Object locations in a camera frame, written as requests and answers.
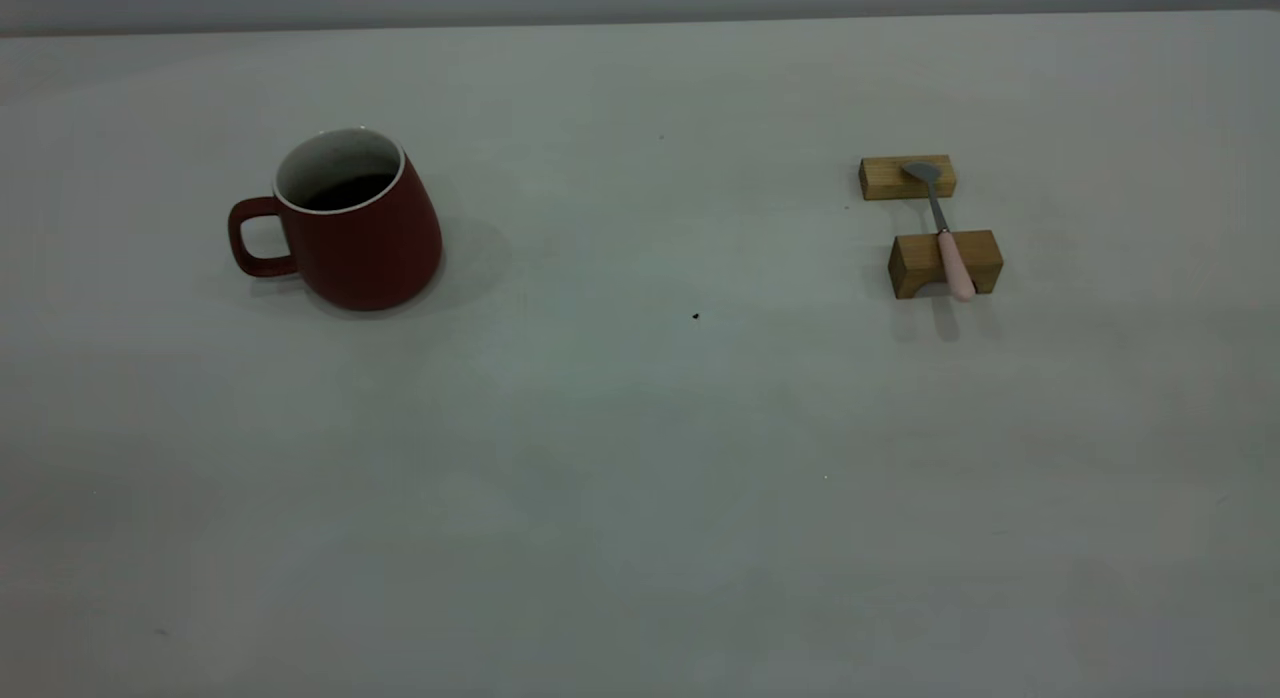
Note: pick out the arched wooden block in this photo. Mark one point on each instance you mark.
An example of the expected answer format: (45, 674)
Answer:
(918, 261)

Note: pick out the flat wooden block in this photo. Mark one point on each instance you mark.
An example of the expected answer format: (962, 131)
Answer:
(885, 178)

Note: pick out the red ceramic mug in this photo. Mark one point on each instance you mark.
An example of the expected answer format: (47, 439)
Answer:
(370, 248)

